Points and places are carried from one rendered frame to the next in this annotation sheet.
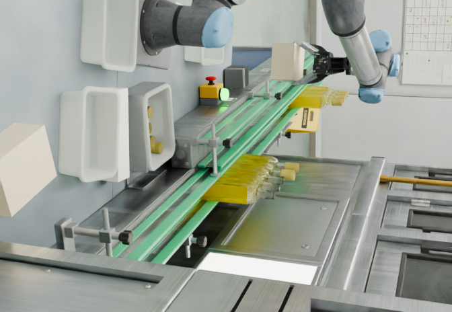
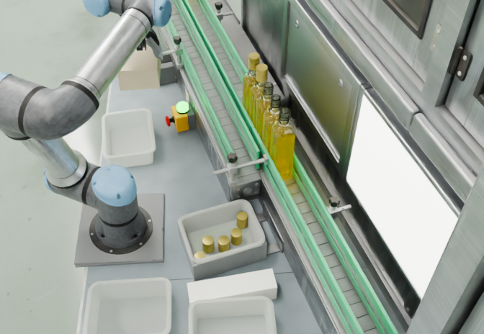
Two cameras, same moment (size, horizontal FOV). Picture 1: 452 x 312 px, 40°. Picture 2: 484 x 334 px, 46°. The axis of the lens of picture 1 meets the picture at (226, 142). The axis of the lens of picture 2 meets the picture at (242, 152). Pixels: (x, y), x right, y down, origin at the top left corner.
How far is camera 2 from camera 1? 88 cm
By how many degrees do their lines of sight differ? 28
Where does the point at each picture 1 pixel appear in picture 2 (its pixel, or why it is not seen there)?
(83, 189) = (286, 322)
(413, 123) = not seen: outside the picture
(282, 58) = (135, 80)
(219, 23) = (109, 193)
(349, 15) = (72, 113)
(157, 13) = (110, 239)
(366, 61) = (122, 48)
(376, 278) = (379, 23)
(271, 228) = (320, 98)
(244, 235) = (328, 130)
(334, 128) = not seen: outside the picture
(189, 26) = (118, 215)
